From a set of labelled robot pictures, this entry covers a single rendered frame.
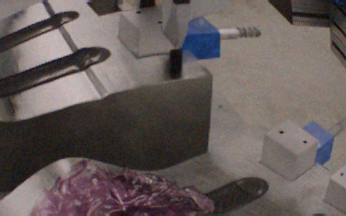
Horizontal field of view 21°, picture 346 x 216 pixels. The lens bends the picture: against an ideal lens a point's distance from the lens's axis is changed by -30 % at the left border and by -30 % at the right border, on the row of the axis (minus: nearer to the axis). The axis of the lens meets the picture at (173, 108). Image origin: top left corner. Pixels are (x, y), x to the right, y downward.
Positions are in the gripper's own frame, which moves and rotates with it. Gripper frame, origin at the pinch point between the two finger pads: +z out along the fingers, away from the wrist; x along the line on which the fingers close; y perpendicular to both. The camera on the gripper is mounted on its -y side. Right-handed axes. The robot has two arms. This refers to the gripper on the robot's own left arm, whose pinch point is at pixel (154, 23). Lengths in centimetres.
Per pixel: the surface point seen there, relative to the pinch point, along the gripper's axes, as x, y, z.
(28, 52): 5.8, -12.0, 2.5
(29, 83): 0.0, -13.2, 3.0
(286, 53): 150, 107, 91
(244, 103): 129, 81, 91
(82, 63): 0.0, -6.7, 2.5
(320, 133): -16.3, 9.7, 4.0
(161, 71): -5.3, -1.5, 1.9
